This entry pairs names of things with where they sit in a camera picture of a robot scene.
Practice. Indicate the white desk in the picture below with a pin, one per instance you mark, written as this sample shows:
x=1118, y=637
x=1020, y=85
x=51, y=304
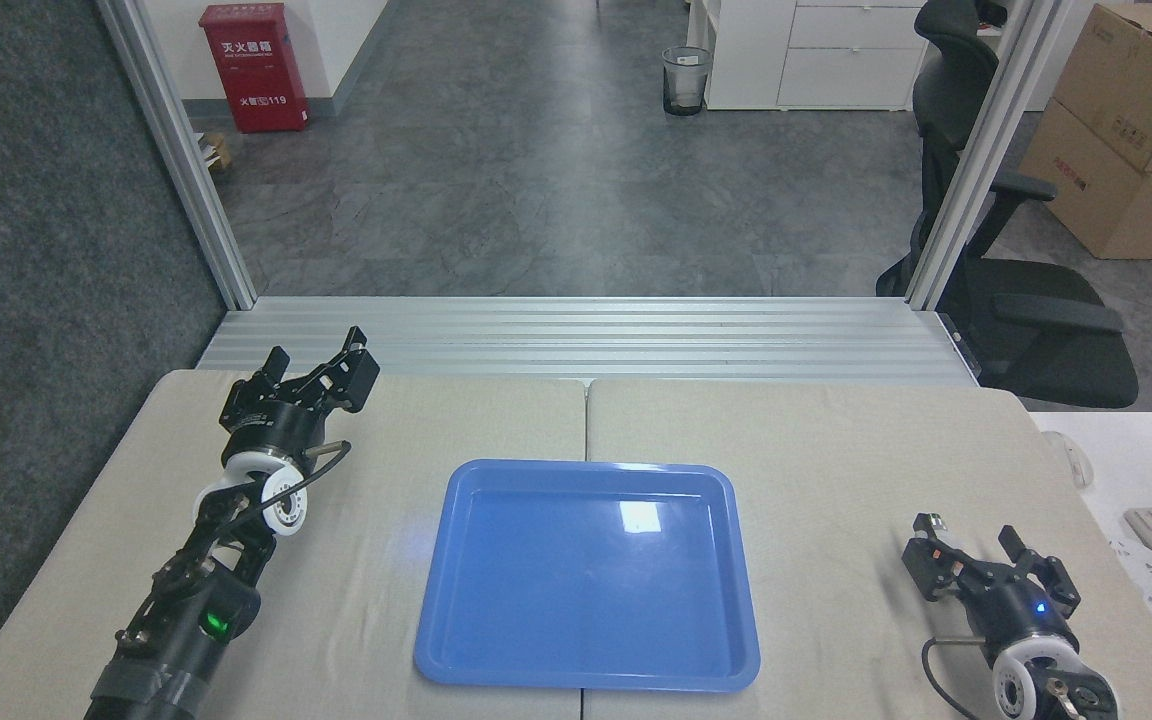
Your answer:
x=1146, y=460

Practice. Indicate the large brown cardboard box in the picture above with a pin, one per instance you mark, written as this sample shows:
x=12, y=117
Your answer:
x=1096, y=190

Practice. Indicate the silver aluminium rail platform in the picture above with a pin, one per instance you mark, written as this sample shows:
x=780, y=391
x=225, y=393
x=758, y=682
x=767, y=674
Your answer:
x=586, y=340

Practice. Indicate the white power strip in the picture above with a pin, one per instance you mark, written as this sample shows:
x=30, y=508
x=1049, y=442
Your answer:
x=1151, y=585

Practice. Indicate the silver aluminium post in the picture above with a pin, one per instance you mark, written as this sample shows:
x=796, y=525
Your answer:
x=981, y=150
x=181, y=150

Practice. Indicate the dark mesh waste bin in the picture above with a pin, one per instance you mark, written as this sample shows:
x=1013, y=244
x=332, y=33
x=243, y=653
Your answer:
x=686, y=85

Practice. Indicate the blue plastic tray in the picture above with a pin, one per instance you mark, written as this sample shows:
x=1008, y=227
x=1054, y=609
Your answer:
x=586, y=590

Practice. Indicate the red fire extinguisher box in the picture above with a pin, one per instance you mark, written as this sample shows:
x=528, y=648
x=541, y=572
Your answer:
x=254, y=65

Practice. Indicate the small cardboard scrap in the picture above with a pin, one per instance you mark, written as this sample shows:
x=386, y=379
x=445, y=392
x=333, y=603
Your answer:
x=214, y=150

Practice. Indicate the white drawer cabinet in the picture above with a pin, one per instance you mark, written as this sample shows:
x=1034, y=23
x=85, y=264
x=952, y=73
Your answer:
x=836, y=50

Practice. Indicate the white computer mouse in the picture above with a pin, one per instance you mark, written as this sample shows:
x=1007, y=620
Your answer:
x=1074, y=462

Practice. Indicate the black frame edge strip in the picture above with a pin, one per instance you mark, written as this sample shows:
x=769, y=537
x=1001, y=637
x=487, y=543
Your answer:
x=961, y=345

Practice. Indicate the small brown cardboard box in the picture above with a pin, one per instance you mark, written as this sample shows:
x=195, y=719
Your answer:
x=1136, y=80

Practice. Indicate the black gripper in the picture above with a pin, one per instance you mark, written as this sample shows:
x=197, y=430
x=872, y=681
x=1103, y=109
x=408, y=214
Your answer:
x=276, y=430
x=1021, y=612

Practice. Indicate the black office chair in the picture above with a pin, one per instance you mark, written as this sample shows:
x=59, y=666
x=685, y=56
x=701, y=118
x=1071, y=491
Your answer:
x=1056, y=350

